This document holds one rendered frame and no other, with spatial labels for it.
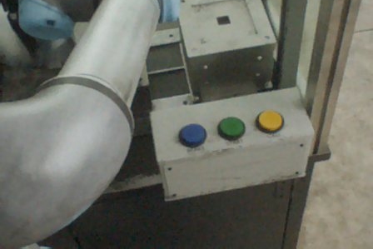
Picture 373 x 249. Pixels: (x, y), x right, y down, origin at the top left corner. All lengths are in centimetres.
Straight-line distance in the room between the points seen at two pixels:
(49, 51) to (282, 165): 49
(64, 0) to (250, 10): 52
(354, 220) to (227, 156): 101
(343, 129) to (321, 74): 119
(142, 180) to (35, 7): 48
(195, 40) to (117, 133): 69
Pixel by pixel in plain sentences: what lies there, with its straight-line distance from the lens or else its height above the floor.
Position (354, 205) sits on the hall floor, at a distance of 196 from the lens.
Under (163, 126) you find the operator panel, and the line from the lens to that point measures 99.
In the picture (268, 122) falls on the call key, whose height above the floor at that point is 91.
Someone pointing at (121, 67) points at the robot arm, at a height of 131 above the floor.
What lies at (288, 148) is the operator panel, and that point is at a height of 86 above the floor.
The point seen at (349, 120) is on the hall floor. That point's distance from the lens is 215.
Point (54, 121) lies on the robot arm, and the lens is 42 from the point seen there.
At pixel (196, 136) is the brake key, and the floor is 91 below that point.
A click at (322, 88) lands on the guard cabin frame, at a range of 97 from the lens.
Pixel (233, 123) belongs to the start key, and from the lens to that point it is 97.
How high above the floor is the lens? 170
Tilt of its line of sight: 52 degrees down
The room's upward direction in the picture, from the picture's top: 6 degrees counter-clockwise
